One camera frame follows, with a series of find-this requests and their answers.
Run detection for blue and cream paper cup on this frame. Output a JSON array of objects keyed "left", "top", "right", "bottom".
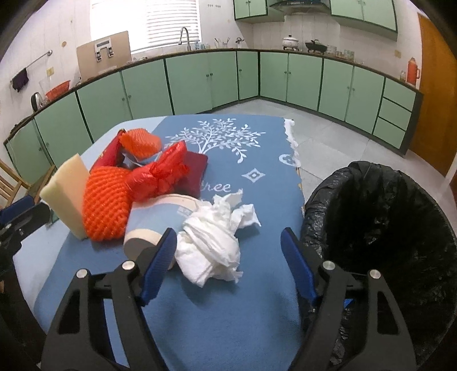
[{"left": 123, "top": 193, "right": 201, "bottom": 261}]

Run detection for white tissue paper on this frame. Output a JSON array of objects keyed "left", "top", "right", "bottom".
[{"left": 174, "top": 189, "right": 261, "bottom": 287}]

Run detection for cream foam sponge block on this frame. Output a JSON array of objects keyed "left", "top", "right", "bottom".
[{"left": 39, "top": 154, "right": 89, "bottom": 240}]

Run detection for dark red scouring pad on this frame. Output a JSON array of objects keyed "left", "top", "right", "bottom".
[{"left": 175, "top": 152, "right": 209, "bottom": 199}]

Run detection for large orange foam net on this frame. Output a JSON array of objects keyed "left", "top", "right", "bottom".
[{"left": 83, "top": 166, "right": 133, "bottom": 242}]

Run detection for red plastic bag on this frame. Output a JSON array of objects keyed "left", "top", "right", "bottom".
[{"left": 125, "top": 141, "right": 189, "bottom": 203}]

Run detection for red paper packet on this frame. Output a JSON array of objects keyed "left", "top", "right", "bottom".
[{"left": 90, "top": 129, "right": 126, "bottom": 172}]

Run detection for green lower kitchen cabinets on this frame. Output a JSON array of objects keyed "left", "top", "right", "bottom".
[{"left": 3, "top": 49, "right": 423, "bottom": 182}]

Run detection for green kitchen cabinets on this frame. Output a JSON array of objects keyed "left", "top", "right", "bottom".
[
  {"left": 232, "top": 0, "right": 397, "bottom": 33},
  {"left": 3, "top": 49, "right": 423, "bottom": 182}
]

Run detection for green upper kitchen cabinets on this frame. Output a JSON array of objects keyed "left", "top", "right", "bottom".
[{"left": 232, "top": 0, "right": 397, "bottom": 33}]

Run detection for wooden chair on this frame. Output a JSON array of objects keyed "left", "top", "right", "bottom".
[{"left": 1, "top": 161, "right": 57, "bottom": 209}]

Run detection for blue patterned table mat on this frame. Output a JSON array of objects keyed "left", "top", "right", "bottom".
[{"left": 33, "top": 114, "right": 308, "bottom": 371}]

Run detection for small orange foam net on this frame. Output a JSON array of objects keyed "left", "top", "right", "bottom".
[{"left": 119, "top": 128, "right": 162, "bottom": 160}]

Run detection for steel electric kettle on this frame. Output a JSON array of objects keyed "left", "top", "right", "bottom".
[{"left": 31, "top": 92, "right": 44, "bottom": 112}]

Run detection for red plastic basin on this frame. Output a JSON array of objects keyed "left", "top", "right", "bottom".
[{"left": 46, "top": 80, "right": 71, "bottom": 101}]

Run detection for wooden door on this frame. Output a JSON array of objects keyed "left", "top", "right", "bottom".
[{"left": 410, "top": 15, "right": 456, "bottom": 176}]

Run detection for black wok on stove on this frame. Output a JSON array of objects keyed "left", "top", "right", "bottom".
[{"left": 305, "top": 39, "right": 328, "bottom": 54}]

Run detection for cardboard box with print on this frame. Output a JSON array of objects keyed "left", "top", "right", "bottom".
[{"left": 77, "top": 31, "right": 132, "bottom": 81}]

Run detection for white cooking pot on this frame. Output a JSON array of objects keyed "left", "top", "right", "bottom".
[{"left": 282, "top": 35, "right": 299, "bottom": 51}]

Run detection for chrome sink faucet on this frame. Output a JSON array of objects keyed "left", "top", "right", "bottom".
[{"left": 178, "top": 26, "right": 191, "bottom": 52}]

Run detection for orange thermos flask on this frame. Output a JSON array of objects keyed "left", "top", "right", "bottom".
[{"left": 406, "top": 57, "right": 421, "bottom": 86}]

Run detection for window blinds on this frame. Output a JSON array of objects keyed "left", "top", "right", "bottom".
[{"left": 90, "top": 0, "right": 201, "bottom": 53}]

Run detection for range hood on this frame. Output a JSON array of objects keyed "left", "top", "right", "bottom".
[{"left": 270, "top": 0, "right": 331, "bottom": 15}]

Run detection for dark cloth on rail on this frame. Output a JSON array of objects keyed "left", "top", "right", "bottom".
[{"left": 12, "top": 68, "right": 29, "bottom": 92}]

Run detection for wall towel rail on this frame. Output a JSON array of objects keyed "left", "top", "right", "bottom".
[{"left": 10, "top": 49, "right": 53, "bottom": 84}]

